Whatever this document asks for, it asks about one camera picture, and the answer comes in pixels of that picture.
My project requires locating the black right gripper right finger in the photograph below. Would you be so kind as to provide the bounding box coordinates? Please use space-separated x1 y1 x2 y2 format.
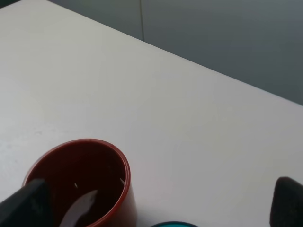
269 177 303 227

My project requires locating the red plastic cup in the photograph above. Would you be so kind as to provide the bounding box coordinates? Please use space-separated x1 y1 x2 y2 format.
23 139 137 227

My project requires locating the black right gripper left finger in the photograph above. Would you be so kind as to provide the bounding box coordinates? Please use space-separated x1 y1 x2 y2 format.
0 179 53 227

